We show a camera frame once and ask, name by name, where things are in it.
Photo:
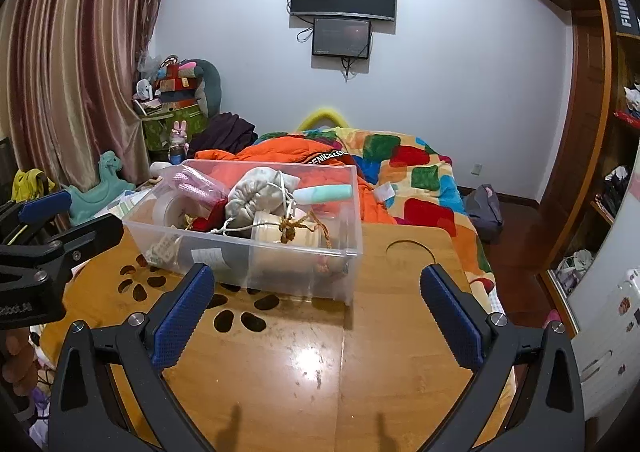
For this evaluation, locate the black box on shelf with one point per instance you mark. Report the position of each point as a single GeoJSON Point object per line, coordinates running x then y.
{"type": "Point", "coordinates": [625, 11]}

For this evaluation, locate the pink rabbit bottle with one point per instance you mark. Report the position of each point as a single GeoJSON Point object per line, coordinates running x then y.
{"type": "Point", "coordinates": [178, 141]}

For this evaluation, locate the striped brown curtain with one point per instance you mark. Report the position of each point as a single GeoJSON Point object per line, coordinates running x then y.
{"type": "Point", "coordinates": [75, 56]}

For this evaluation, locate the orange jacket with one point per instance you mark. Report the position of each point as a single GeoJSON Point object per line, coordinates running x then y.
{"type": "Point", "coordinates": [280, 151]}

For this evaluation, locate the green printed box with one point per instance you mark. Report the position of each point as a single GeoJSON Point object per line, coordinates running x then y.
{"type": "Point", "coordinates": [160, 131]}

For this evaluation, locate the grey round cushion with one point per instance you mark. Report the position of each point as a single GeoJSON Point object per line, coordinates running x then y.
{"type": "Point", "coordinates": [210, 81]}

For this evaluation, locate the white cabinet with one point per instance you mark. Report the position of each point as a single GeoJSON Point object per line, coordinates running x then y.
{"type": "Point", "coordinates": [610, 332]}

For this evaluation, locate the red cloth item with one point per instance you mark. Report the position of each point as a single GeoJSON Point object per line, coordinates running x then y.
{"type": "Point", "coordinates": [210, 219]}

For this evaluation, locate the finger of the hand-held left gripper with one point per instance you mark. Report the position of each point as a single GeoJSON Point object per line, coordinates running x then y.
{"type": "Point", "coordinates": [45, 204]}
{"type": "Point", "coordinates": [75, 242]}

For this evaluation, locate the wooden desktop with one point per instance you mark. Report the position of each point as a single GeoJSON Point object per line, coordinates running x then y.
{"type": "Point", "coordinates": [310, 372]}

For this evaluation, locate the red brown box stack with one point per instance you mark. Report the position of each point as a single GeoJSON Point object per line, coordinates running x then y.
{"type": "Point", "coordinates": [175, 81]}

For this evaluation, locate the clear tape roll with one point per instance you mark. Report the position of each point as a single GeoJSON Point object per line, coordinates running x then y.
{"type": "Point", "coordinates": [165, 212]}

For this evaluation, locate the white round cap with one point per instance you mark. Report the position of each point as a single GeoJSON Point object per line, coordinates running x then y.
{"type": "Point", "coordinates": [160, 166]}

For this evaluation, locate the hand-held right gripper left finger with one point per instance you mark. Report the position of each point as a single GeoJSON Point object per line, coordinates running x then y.
{"type": "Point", "coordinates": [182, 317]}

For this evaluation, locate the grey backpack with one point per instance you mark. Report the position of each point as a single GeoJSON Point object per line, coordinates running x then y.
{"type": "Point", "coordinates": [482, 212]}

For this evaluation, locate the clear plastic storage box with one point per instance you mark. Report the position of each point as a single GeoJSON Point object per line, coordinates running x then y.
{"type": "Point", "coordinates": [300, 274]}

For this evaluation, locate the teal rocking horse toy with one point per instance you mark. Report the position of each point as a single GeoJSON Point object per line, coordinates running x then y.
{"type": "Point", "coordinates": [105, 192]}

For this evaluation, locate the small wall monitor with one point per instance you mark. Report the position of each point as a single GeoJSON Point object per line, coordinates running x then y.
{"type": "Point", "coordinates": [340, 36]}

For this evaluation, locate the yellow cloth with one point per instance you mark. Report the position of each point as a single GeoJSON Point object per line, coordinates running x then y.
{"type": "Point", "coordinates": [30, 182]}

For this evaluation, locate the person's left hand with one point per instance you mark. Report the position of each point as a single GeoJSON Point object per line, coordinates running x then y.
{"type": "Point", "coordinates": [20, 372]}

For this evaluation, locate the dark purple cloth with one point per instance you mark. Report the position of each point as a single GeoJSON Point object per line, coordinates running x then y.
{"type": "Point", "coordinates": [225, 131]}

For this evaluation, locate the small white fan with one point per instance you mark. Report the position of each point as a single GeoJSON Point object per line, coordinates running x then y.
{"type": "Point", "coordinates": [145, 90]}

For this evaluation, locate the pink shoe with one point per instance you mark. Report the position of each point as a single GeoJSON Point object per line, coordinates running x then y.
{"type": "Point", "coordinates": [550, 318]}

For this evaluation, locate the colourful patchwork blanket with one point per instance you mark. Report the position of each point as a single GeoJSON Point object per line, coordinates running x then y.
{"type": "Point", "coordinates": [425, 182]}

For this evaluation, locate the white wall socket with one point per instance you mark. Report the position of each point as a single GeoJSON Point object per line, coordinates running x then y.
{"type": "Point", "coordinates": [476, 168]}

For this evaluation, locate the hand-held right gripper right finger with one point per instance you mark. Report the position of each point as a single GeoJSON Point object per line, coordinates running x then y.
{"type": "Point", "coordinates": [452, 322]}

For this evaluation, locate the small printed packet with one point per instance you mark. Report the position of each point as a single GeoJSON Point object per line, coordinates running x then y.
{"type": "Point", "coordinates": [160, 252]}

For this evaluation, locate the teal white tube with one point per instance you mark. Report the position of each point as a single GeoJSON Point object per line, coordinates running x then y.
{"type": "Point", "coordinates": [325, 194]}

